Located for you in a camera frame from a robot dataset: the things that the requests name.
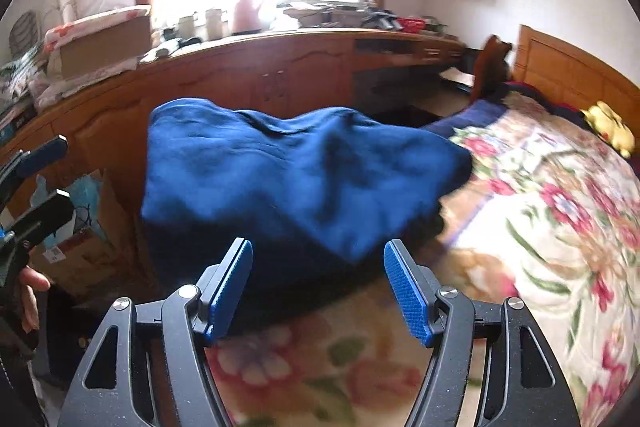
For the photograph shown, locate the navy blue blazer jacket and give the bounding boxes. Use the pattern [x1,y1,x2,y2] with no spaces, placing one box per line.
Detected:
[141,98,472,293]

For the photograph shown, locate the person's left hand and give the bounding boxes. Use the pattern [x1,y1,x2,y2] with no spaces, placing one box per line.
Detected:
[18,267,51,333]

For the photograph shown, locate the cardboard box on floor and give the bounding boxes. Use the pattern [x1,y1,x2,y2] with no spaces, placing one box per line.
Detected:
[30,170,140,303]

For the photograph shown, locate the cardboard box on desk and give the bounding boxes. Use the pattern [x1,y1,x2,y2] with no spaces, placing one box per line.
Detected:
[43,5,152,80]

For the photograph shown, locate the floral quilt bedspread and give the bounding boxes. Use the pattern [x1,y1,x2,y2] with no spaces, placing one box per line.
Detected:
[206,86,639,426]

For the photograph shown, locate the white cup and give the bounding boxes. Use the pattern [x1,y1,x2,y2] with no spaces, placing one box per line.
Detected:
[178,14,195,40]

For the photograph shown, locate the white mug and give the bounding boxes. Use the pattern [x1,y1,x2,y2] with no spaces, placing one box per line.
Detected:
[205,9,224,41]

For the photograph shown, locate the pink thermos jug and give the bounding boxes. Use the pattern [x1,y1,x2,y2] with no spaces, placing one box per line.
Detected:
[231,0,262,35]

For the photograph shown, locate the yellow Pikachu plush toy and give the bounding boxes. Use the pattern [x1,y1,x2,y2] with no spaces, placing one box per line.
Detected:
[582,101,634,159]

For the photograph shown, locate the wooden desk chair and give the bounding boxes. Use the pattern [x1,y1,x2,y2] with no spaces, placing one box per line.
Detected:
[439,35,513,104]

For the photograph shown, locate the long wooden desk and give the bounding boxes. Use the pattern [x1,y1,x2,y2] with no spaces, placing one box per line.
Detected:
[1,29,465,213]

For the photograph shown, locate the wooden bed headboard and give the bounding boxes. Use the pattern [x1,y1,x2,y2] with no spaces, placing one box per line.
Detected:
[513,25,639,126]

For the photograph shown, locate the red basket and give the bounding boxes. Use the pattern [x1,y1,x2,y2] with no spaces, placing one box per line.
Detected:
[397,17,426,35]

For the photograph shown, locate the black gadget on desk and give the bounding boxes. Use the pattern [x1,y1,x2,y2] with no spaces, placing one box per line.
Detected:
[361,0,401,31]

